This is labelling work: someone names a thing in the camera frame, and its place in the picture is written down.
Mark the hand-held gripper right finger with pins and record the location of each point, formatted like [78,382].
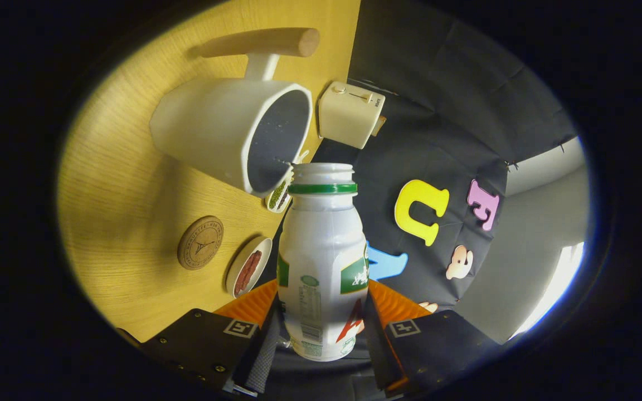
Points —
[443,340]

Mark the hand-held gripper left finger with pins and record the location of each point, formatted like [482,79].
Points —
[204,340]

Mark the round cork coaster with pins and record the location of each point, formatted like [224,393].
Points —
[200,243]

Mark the white juice bottle green label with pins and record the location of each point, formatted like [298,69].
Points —
[321,250]

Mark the red meat slice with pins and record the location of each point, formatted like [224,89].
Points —
[241,284]
[254,262]

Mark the white round plate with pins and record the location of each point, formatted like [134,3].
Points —
[264,248]

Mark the wooden table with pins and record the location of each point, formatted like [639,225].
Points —
[131,195]

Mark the small divided seed dish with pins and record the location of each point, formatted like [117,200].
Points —
[277,195]

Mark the toast slice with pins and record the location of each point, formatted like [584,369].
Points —
[378,126]

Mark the cream toaster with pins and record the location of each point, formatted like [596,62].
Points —
[349,114]

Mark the black backdrop cloth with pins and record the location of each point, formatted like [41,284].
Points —
[438,83]

